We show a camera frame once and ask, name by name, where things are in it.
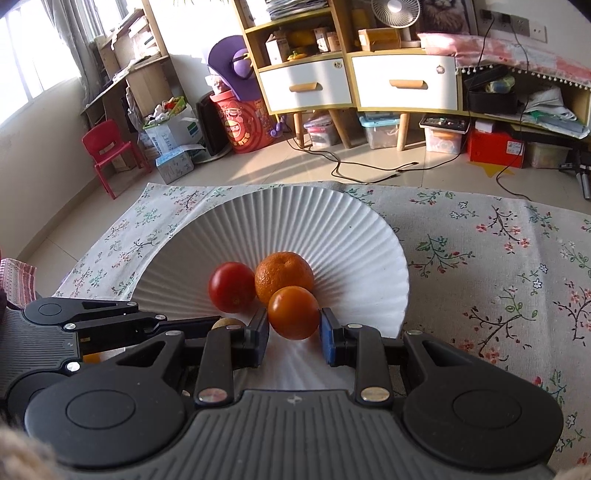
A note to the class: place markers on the low tv console shelf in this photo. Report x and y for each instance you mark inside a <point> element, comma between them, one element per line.
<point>538,107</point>

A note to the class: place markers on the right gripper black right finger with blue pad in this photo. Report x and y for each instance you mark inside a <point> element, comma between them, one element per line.
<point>359,347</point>

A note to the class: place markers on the red storage box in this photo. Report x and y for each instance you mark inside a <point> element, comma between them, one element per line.
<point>495,148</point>

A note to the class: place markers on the white drawer cabinet with shelves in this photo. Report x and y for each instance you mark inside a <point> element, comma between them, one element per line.
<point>310,58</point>

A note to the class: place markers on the framed cat picture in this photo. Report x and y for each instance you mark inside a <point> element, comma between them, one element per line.
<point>448,16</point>

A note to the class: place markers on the white ribbed plate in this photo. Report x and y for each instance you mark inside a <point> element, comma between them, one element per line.
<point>360,270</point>

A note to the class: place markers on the black speaker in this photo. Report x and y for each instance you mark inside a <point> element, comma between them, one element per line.
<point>213,133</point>

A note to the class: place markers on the floral tablecloth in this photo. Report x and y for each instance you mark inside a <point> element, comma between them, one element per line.
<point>507,281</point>

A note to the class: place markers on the large textured mandarin orange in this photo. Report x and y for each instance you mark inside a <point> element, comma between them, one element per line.
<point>279,270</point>

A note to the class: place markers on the pale tan kiwi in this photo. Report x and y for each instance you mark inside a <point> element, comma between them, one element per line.
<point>226,322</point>

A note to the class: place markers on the white cardboard box with toys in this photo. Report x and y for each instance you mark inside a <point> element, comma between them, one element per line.
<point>172,124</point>

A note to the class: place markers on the purple plush toy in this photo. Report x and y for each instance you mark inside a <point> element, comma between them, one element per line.
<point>230,59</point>

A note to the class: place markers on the red printed bucket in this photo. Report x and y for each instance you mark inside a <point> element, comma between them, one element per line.
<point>247,123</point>

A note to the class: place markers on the smooth orange tomato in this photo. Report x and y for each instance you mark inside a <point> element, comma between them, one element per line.
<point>294,313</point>

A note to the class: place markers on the red plastic child chair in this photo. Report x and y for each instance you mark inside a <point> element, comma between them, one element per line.
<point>104,143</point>

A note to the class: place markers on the wooden desk with shelves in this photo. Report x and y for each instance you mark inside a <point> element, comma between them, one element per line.
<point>135,70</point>

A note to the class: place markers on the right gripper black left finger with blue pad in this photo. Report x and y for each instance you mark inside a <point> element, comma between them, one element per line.
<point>226,349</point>

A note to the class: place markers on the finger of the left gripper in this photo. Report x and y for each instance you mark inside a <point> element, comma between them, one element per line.
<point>60,311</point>
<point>104,334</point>

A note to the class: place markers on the white desk fan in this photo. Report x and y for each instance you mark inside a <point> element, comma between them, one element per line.
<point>398,14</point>

